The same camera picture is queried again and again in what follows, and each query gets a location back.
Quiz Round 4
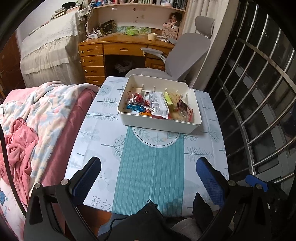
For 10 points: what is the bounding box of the dark jerky red-trim packet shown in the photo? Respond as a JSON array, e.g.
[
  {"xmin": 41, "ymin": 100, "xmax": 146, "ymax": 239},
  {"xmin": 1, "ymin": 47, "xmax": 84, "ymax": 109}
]
[{"xmin": 177, "ymin": 99, "xmax": 193, "ymax": 122}]

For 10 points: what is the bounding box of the blue foil candy packet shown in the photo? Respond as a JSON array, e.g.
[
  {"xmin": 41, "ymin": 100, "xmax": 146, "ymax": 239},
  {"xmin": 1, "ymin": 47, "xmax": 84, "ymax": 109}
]
[{"xmin": 126, "ymin": 103, "xmax": 146, "ymax": 113}]

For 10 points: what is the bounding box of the blue red biscuit roll pack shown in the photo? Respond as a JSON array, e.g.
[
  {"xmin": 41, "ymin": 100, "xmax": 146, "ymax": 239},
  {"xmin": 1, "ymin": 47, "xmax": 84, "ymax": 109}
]
[{"xmin": 149, "ymin": 91, "xmax": 169, "ymax": 120}]

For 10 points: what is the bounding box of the orange white stick packet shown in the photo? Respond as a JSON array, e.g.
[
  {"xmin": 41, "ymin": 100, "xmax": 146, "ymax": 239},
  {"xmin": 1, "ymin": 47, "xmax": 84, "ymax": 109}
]
[{"xmin": 139, "ymin": 112, "xmax": 152, "ymax": 116}]

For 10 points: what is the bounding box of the green pineapple cake packet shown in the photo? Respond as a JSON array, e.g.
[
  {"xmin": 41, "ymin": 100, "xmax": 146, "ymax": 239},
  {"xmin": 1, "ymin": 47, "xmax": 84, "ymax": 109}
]
[{"xmin": 164, "ymin": 91, "xmax": 174, "ymax": 111}]

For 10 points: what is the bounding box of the nut cluster red-edge packet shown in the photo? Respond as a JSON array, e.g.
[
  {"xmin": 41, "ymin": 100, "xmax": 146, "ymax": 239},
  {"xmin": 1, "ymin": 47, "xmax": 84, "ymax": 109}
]
[{"xmin": 127, "ymin": 93, "xmax": 149, "ymax": 107}]

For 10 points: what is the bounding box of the yellow puffed snack clear bag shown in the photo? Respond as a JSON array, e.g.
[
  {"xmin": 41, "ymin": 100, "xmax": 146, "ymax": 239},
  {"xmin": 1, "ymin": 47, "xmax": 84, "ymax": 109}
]
[{"xmin": 168, "ymin": 92, "xmax": 185, "ymax": 121}]

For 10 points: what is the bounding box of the wafer bar brown box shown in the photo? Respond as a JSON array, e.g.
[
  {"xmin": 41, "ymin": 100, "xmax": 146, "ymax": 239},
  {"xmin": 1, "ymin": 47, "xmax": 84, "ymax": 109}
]
[{"xmin": 131, "ymin": 87, "xmax": 142, "ymax": 94}]

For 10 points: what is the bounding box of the pink blanket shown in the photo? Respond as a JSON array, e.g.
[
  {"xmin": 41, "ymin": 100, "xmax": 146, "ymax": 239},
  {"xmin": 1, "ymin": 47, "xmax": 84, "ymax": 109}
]
[{"xmin": 0, "ymin": 86, "xmax": 98, "ymax": 209}]

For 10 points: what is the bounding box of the tree print tablecloth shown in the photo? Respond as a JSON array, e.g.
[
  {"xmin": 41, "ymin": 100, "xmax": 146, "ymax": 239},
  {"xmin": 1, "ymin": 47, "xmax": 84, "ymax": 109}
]
[{"xmin": 65, "ymin": 77, "xmax": 229, "ymax": 217}]

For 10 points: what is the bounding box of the floral fleece blanket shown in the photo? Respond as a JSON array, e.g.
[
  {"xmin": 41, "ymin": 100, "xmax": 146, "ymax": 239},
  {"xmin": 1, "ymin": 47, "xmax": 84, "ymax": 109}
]
[{"xmin": 1, "ymin": 81, "xmax": 99, "ymax": 188}]

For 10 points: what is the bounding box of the white plastic storage bin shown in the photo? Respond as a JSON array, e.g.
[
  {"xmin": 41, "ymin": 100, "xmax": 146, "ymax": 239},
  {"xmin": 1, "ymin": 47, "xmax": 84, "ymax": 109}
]
[{"xmin": 117, "ymin": 75, "xmax": 202, "ymax": 133}]

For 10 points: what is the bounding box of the metal window grille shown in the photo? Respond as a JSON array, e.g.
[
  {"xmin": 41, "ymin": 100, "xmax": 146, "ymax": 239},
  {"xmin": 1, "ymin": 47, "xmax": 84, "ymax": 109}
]
[{"xmin": 206, "ymin": 1, "xmax": 295, "ymax": 193}]

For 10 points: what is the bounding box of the wooden door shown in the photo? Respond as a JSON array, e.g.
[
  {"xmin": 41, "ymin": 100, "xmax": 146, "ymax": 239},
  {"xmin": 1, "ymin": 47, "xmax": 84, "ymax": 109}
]
[{"xmin": 1, "ymin": 33, "xmax": 26, "ymax": 96}]

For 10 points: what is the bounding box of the grey office chair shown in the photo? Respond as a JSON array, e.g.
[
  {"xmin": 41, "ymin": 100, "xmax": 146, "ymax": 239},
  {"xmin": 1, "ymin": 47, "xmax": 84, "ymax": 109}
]
[{"xmin": 126, "ymin": 16, "xmax": 215, "ymax": 82}]

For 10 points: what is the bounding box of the lace covered cabinet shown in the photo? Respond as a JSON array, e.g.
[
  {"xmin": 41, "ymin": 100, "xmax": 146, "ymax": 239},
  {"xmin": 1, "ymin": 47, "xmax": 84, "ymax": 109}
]
[{"xmin": 20, "ymin": 11, "xmax": 85, "ymax": 88}]

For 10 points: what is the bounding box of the wooden desk with drawers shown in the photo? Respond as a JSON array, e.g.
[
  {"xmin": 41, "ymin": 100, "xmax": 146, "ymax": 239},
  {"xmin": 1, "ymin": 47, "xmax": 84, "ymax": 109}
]
[{"xmin": 78, "ymin": 33, "xmax": 174, "ymax": 86}]

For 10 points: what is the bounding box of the beige tape roll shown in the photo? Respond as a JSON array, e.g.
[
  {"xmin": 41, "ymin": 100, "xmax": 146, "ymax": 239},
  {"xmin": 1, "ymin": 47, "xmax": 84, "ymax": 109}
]
[{"xmin": 147, "ymin": 33, "xmax": 157, "ymax": 41}]

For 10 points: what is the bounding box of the wooden bookshelf with books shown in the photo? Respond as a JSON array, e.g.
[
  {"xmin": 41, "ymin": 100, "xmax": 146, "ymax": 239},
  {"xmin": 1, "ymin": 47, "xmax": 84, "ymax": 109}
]
[{"xmin": 86, "ymin": 3, "xmax": 187, "ymax": 34}]

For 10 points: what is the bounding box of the black cable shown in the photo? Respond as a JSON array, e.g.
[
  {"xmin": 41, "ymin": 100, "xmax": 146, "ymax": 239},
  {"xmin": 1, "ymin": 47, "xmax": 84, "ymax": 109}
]
[{"xmin": 0, "ymin": 123, "xmax": 27, "ymax": 217}]

